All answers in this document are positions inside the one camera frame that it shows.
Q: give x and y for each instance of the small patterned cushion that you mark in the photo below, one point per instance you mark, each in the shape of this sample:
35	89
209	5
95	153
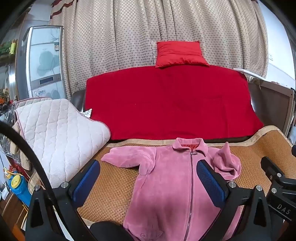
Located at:
87	113

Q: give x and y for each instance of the silver refrigerator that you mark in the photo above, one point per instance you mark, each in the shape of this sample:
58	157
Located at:
44	62

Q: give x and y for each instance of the wooden bed frame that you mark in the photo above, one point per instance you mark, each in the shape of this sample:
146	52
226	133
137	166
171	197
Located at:
275	99

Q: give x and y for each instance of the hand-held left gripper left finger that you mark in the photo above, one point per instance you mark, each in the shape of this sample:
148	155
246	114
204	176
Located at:
86	183

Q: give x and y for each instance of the blue yellow toy bottle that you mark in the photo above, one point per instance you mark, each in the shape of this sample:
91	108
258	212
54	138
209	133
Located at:
19	186

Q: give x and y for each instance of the pink zip jacket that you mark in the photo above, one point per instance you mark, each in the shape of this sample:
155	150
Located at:
171	190

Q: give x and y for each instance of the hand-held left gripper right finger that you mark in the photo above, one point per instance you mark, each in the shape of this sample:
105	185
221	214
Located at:
210	183

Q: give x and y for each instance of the red pillow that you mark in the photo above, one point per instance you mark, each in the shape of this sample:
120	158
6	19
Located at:
179	54

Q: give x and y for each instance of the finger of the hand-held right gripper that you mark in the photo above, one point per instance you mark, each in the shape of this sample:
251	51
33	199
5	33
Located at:
271	167
294	151

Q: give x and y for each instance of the beige dotted curtain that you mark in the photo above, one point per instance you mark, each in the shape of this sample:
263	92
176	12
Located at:
143	41

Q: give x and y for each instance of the woven bamboo mat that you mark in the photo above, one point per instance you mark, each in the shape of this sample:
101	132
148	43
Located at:
115	185

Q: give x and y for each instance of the white quilted cushion cover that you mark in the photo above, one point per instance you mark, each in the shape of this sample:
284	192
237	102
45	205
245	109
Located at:
60	139

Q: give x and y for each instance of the red blanket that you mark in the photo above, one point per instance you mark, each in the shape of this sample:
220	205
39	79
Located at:
171	102

